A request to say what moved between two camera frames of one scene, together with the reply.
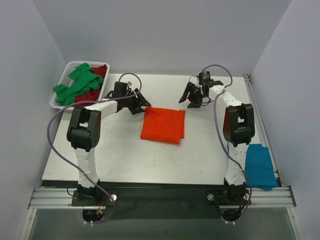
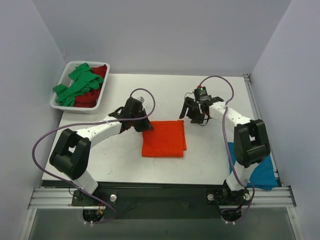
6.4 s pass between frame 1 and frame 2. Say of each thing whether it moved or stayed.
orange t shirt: moved
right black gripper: moved
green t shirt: stayed
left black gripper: moved
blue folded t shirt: stayed
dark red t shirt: stayed
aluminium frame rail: stayed
